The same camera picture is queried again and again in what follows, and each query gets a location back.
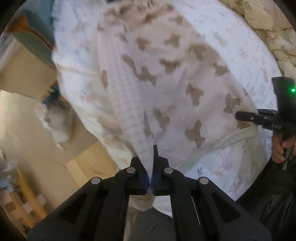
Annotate pink bear print pants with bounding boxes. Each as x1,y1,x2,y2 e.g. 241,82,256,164
96,2,260,212

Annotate person's right hand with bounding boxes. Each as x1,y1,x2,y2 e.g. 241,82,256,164
271,132,295,163

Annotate cream crumpled quilt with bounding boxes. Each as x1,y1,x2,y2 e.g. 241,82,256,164
222,0,295,79

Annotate teal bed side padding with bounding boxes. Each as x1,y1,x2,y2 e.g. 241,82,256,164
4,1,55,68

